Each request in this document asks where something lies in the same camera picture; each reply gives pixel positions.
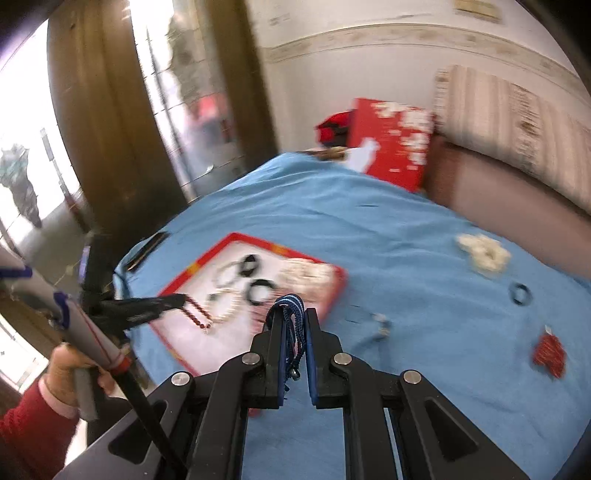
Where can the glass door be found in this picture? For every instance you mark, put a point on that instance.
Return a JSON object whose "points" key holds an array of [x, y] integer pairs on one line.
{"points": [[184, 92]]}

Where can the white polka dot scrunchie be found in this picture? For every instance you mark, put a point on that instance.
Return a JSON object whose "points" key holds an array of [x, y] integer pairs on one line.
{"points": [[307, 277]]}

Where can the blue blanket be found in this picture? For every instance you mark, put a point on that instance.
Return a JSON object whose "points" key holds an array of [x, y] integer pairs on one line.
{"points": [[369, 221]]}

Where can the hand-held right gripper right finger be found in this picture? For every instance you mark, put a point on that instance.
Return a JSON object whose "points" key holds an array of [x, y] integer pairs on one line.
{"points": [[313, 364]]}

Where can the red polka dot scrunchie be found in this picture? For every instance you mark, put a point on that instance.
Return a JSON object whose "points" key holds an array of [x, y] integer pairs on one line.
{"points": [[549, 355]]}

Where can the red jewelry tray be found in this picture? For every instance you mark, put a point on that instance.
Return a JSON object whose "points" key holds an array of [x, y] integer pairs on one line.
{"points": [[212, 249]]}

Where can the person's left forearm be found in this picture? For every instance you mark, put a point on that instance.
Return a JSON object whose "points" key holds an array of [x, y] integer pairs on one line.
{"points": [[27, 429]]}

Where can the striped cushion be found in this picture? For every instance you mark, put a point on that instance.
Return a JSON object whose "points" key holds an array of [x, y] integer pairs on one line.
{"points": [[508, 120]]}

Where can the framed wall picture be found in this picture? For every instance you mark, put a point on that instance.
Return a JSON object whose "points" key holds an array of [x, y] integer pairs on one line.
{"points": [[478, 9]]}

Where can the wooden door frame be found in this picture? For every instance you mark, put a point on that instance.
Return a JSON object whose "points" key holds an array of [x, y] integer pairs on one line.
{"points": [[115, 115]]}

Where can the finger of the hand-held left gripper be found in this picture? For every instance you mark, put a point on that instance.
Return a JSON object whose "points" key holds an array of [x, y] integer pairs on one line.
{"points": [[152, 307]]}

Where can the red and black bag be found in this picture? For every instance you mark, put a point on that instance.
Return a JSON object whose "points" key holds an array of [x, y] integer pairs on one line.
{"points": [[330, 131]]}

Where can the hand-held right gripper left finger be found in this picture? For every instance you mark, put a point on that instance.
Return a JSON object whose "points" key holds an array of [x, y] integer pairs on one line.
{"points": [[277, 350]]}

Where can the flat black phone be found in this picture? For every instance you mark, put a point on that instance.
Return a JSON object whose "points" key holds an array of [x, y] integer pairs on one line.
{"points": [[147, 251]]}

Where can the cream scrunchie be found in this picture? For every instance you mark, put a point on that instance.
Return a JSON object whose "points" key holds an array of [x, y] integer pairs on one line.
{"points": [[485, 256]]}

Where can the person's left hand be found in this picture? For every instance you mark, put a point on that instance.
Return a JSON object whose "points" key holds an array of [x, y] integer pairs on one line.
{"points": [[60, 374]]}

